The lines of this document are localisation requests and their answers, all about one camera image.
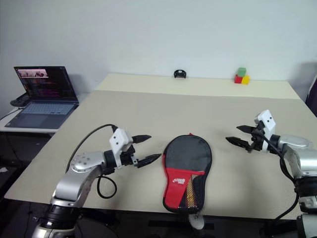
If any table tennis paddle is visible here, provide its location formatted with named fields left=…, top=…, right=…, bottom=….
left=182, top=173, right=206, bottom=230

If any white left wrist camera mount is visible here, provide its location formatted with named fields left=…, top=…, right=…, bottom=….
left=109, top=128, right=133, bottom=170

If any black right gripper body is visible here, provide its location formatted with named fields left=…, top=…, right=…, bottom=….
left=247, top=122, right=267, bottom=154

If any black office chair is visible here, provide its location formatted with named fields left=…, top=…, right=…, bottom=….
left=305, top=73, right=317, bottom=113

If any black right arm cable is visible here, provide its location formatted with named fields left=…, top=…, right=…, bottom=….
left=257, top=128, right=302, bottom=222

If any small black device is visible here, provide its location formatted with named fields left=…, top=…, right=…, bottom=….
left=173, top=69, right=188, bottom=80

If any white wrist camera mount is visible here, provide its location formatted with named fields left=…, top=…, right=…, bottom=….
left=109, top=128, right=133, bottom=170
left=253, top=110, right=277, bottom=151

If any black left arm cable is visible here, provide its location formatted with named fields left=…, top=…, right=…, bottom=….
left=65, top=123, right=118, bottom=199

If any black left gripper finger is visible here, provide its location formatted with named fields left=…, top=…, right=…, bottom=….
left=131, top=134, right=153, bottom=144
left=136, top=153, right=162, bottom=168

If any dark blue laptop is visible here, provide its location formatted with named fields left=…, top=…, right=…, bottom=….
left=4, top=65, right=80, bottom=130

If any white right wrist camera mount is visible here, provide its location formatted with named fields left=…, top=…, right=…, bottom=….
left=253, top=110, right=277, bottom=151

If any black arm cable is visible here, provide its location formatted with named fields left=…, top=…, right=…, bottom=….
left=65, top=123, right=118, bottom=199
left=257, top=128, right=302, bottom=222

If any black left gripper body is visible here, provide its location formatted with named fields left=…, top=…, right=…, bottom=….
left=120, top=144, right=138, bottom=167

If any black red paddle case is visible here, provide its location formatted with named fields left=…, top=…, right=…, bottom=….
left=161, top=133, right=213, bottom=215

